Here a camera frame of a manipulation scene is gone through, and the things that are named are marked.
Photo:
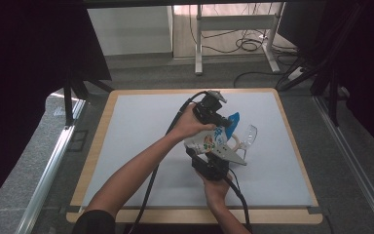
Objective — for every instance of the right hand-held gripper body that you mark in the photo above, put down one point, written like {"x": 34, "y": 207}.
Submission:
{"x": 212, "y": 169}

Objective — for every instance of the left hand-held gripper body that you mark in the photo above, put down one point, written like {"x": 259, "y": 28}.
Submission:
{"x": 207, "y": 110}

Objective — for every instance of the clear pitcher with beige rim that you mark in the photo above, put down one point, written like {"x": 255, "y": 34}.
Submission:
{"x": 250, "y": 135}

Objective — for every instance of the white and blue milk pouch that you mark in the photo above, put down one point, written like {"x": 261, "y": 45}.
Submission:
{"x": 204, "y": 141}

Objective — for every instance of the person's right hand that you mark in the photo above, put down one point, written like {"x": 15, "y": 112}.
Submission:
{"x": 216, "y": 191}

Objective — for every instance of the person's left hand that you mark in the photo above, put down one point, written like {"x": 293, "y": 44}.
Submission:
{"x": 188, "y": 125}

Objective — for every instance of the wooden table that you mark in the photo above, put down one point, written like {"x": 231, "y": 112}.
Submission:
{"x": 175, "y": 216}

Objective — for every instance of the white table mat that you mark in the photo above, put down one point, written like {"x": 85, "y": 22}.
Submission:
{"x": 272, "y": 182}

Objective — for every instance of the white power strip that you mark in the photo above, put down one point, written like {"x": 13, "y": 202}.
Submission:
{"x": 294, "y": 74}

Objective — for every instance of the black tripod stand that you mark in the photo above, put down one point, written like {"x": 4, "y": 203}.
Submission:
{"x": 332, "y": 97}

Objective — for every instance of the person's black sleeve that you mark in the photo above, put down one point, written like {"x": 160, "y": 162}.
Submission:
{"x": 94, "y": 224}

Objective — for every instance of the black metal stand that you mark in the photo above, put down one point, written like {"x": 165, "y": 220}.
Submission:
{"x": 67, "y": 104}

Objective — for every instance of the black curtain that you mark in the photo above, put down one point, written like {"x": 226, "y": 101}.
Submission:
{"x": 370, "y": 65}
{"x": 19, "y": 65}

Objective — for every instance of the white desk frame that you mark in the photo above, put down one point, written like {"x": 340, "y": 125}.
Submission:
{"x": 233, "y": 22}

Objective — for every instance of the aluminium rail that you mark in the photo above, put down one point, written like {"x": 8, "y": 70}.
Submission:
{"x": 354, "y": 162}
{"x": 45, "y": 175}

